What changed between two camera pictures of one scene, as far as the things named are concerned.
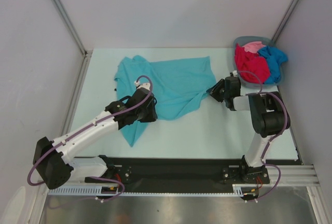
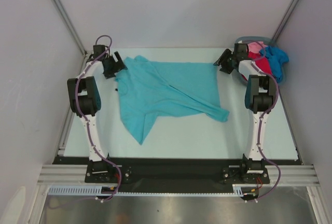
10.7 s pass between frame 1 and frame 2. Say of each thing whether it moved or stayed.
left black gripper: moved
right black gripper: moved
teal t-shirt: moved
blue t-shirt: stayed
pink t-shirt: stayed
